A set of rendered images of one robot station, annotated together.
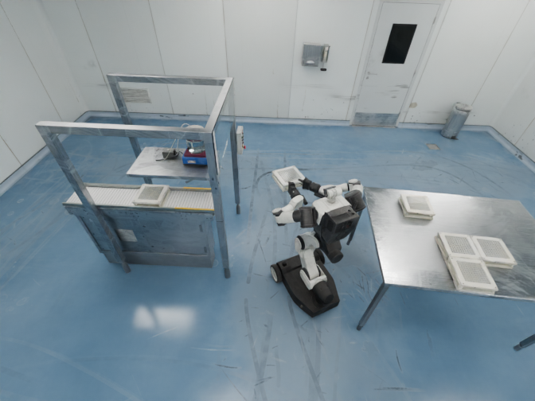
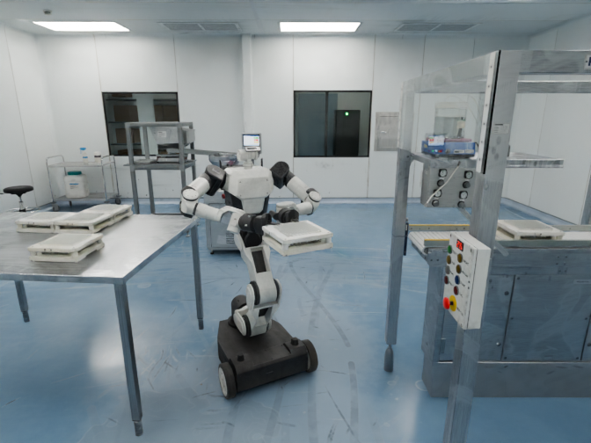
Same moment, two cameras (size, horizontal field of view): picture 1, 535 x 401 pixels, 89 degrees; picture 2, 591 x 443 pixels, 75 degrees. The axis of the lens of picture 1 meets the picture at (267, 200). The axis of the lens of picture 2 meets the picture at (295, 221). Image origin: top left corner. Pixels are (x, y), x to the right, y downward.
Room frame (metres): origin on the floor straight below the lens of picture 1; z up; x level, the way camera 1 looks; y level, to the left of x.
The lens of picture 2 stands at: (3.74, -0.23, 1.58)
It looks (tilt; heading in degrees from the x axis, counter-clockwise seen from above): 15 degrees down; 179
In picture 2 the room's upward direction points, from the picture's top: straight up
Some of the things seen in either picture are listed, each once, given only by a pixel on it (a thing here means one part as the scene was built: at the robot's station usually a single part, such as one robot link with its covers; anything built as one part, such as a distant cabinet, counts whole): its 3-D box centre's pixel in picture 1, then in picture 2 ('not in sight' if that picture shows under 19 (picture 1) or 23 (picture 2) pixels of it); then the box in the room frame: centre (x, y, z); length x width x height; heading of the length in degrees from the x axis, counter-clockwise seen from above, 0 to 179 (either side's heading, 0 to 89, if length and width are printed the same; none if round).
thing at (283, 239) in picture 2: (289, 176); (296, 231); (2.04, -0.20, 1.07); 0.25 x 0.24 x 0.02; 115
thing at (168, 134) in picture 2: not in sight; (182, 180); (-1.34, -1.65, 0.75); 1.43 x 1.06 x 1.50; 90
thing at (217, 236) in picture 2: not in sight; (235, 218); (-0.81, -0.89, 0.38); 0.63 x 0.57 x 0.76; 90
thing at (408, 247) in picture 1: (461, 236); (48, 238); (1.52, -1.67, 0.87); 1.50 x 1.10 x 0.04; 85
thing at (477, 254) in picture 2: (240, 140); (465, 279); (2.62, 0.33, 1.08); 0.17 x 0.06 x 0.26; 179
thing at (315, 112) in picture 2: not in sight; (331, 124); (-3.35, 0.54, 1.43); 1.38 x 0.01 x 1.16; 90
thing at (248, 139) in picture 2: not in sight; (251, 159); (-0.95, -0.68, 1.07); 0.23 x 0.10 x 0.62; 90
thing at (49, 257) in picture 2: (415, 208); (69, 250); (1.83, -1.37, 0.90); 0.24 x 0.24 x 0.02; 84
